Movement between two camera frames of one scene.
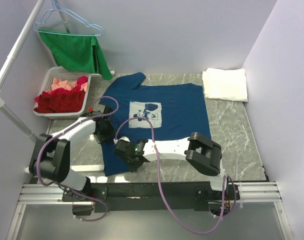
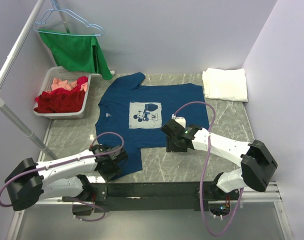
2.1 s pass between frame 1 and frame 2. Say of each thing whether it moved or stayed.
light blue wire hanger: stayed
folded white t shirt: stayed
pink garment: stayed
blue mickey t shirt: stayed
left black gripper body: moved
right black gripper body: moved
